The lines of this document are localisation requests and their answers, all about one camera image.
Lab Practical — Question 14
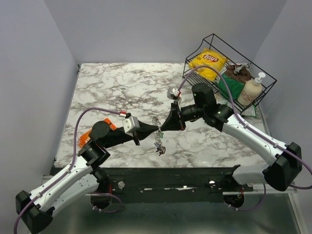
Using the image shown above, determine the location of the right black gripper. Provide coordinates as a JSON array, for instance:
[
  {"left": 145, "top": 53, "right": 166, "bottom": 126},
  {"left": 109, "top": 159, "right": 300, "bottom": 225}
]
[{"left": 160, "top": 101, "right": 205, "bottom": 132}]

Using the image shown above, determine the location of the metal disc with keyrings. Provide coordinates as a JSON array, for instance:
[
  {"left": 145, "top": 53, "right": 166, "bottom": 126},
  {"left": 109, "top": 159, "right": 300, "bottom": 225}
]
[{"left": 152, "top": 117, "right": 163, "bottom": 148}]

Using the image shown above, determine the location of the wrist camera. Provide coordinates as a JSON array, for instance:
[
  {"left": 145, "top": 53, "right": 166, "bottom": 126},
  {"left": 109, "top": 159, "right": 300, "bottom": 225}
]
[
  {"left": 122, "top": 116, "right": 140, "bottom": 134},
  {"left": 167, "top": 87, "right": 182, "bottom": 103}
]

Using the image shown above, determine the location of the cream pump lotion bottle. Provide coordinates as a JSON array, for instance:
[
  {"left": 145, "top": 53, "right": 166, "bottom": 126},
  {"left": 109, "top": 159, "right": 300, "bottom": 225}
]
[{"left": 237, "top": 72, "right": 266, "bottom": 106}]

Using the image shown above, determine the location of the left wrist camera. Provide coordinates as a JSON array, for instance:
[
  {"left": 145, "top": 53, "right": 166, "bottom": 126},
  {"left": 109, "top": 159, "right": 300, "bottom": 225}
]
[{"left": 122, "top": 116, "right": 140, "bottom": 134}]

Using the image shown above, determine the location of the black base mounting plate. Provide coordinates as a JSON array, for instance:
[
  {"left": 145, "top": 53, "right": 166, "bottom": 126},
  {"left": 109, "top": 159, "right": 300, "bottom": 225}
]
[{"left": 96, "top": 167, "right": 253, "bottom": 203}]

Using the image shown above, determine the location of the green white snack packet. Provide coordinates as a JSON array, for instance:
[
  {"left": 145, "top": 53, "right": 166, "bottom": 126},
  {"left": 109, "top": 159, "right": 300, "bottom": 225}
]
[{"left": 215, "top": 93, "right": 258, "bottom": 119}]

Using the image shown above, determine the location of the yellow Lays chips bag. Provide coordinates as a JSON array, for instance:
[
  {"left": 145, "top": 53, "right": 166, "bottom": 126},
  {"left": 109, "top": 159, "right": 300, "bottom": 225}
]
[{"left": 188, "top": 48, "right": 229, "bottom": 81}]

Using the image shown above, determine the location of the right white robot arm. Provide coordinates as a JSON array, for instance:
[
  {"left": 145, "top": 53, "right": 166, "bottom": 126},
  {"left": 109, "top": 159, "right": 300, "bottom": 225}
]
[{"left": 160, "top": 83, "right": 302, "bottom": 192}]

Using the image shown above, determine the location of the green brown snack bag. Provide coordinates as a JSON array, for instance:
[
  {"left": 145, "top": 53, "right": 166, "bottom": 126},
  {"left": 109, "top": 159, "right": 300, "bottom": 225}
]
[{"left": 216, "top": 63, "right": 252, "bottom": 100}]

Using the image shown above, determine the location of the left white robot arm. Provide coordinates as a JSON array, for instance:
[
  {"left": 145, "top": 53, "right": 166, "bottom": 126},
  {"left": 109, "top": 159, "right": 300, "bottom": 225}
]
[{"left": 16, "top": 117, "right": 158, "bottom": 234}]

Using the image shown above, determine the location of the black wire basket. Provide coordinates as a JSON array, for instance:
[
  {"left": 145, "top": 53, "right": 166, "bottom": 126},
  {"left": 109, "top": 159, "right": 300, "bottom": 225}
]
[{"left": 183, "top": 34, "right": 277, "bottom": 117}]

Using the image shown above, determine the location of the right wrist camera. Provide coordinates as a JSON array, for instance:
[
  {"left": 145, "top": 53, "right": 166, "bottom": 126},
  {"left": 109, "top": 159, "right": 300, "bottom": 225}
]
[{"left": 167, "top": 87, "right": 182, "bottom": 103}]

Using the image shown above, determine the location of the orange razor box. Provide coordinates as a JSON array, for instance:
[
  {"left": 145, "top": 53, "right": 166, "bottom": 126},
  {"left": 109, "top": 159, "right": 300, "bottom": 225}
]
[{"left": 78, "top": 118, "right": 117, "bottom": 149}]

